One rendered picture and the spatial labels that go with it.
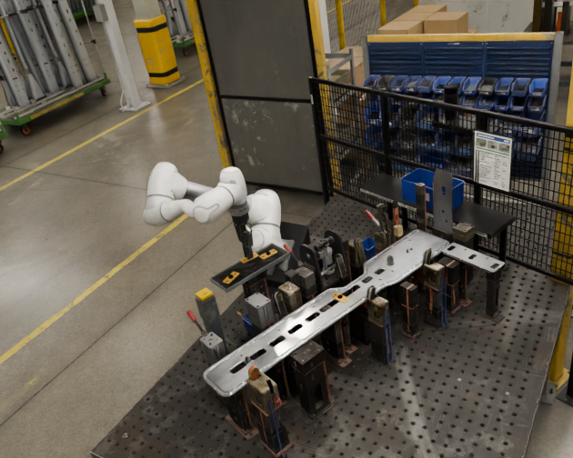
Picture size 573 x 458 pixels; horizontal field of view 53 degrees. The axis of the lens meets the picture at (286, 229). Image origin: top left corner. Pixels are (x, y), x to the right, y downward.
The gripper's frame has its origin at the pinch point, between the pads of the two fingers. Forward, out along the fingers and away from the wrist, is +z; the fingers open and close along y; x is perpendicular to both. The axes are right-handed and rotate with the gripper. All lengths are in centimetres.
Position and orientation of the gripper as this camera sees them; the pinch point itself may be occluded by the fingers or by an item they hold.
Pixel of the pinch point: (247, 250)
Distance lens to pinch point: 262.2
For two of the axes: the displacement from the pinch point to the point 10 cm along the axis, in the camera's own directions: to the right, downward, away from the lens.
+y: 5.7, 3.5, -7.4
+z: 1.5, 8.5, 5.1
